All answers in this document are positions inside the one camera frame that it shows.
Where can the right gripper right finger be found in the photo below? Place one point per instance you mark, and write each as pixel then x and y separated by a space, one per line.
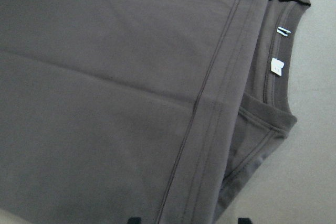
pixel 244 221

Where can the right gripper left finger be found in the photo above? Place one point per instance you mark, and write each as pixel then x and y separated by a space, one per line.
pixel 134 220

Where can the dark brown t-shirt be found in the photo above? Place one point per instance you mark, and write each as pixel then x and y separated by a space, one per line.
pixel 159 109

